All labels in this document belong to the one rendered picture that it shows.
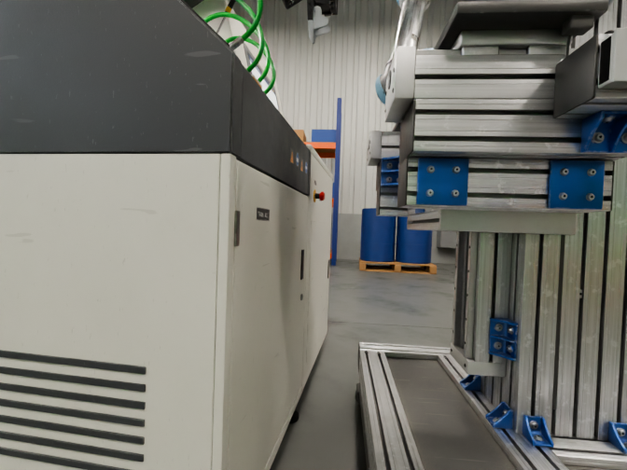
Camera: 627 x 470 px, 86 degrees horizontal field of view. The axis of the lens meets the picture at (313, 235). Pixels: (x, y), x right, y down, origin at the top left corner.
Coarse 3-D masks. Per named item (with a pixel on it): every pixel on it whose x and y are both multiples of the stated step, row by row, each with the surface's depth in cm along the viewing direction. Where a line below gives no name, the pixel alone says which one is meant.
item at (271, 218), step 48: (240, 192) 58; (288, 192) 91; (240, 240) 58; (288, 240) 93; (240, 288) 59; (288, 288) 95; (240, 336) 60; (288, 336) 98; (240, 384) 61; (288, 384) 100; (240, 432) 62
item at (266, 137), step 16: (256, 96) 63; (256, 112) 64; (272, 112) 74; (256, 128) 64; (272, 128) 75; (288, 128) 88; (256, 144) 64; (272, 144) 75; (288, 144) 89; (240, 160) 59; (256, 160) 65; (272, 160) 76; (288, 160) 90; (304, 160) 110; (272, 176) 77; (288, 176) 90; (304, 176) 111; (304, 192) 113
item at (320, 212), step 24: (216, 0) 127; (216, 24) 127; (240, 24) 141; (240, 48) 134; (312, 168) 124; (312, 192) 126; (312, 216) 128; (312, 240) 129; (312, 264) 131; (312, 288) 134; (312, 312) 136; (312, 336) 138; (312, 360) 142
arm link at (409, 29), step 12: (408, 0) 123; (420, 0) 122; (408, 12) 122; (420, 12) 122; (408, 24) 121; (420, 24) 122; (396, 36) 124; (408, 36) 120; (384, 72) 121; (384, 84) 119; (384, 96) 121
